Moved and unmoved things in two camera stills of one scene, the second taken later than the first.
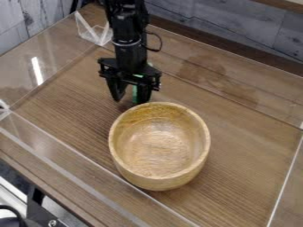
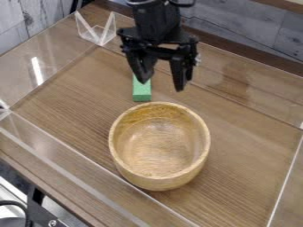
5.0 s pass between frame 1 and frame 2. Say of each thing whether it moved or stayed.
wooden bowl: stayed
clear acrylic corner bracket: stayed
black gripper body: moved
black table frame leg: stayed
